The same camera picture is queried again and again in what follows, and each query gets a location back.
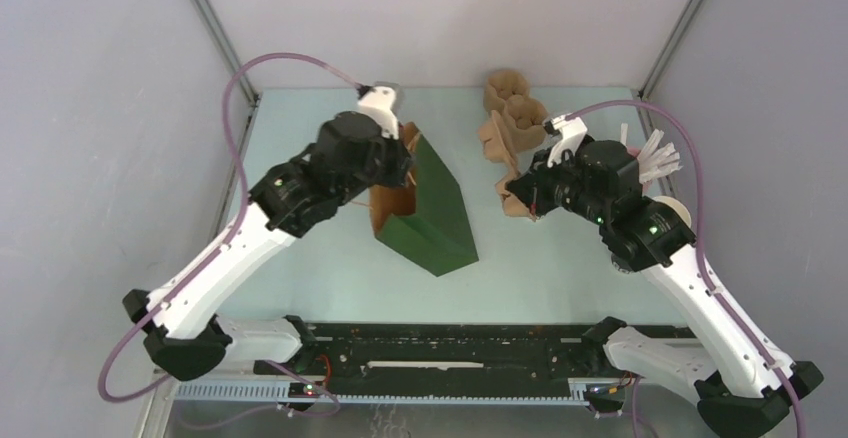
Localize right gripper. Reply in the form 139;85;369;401
508;145;610;226

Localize brown pulp cup carrier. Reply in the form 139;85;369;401
477;110;545;221

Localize green paper bag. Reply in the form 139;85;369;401
368;122;479;277

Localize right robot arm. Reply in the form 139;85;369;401
506;139;823;437

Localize stacked brown cup carriers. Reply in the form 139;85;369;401
483;69;549;153

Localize single white straw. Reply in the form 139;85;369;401
620;123;629;147

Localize bundle of white straws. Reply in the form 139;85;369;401
636;130;682;186

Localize stack of paper cups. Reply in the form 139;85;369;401
610;196;692;275

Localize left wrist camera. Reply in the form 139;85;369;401
356;82;402;140

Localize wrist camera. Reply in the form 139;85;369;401
356;82;402;140
544;113;588;168

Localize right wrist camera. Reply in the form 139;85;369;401
544;113;588;168

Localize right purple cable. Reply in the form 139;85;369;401
563;99;806;438

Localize purple cable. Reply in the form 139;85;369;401
97;52;364;404
563;99;806;438

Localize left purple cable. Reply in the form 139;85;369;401
97;52;364;404

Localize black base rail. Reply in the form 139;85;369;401
284;323;626;402

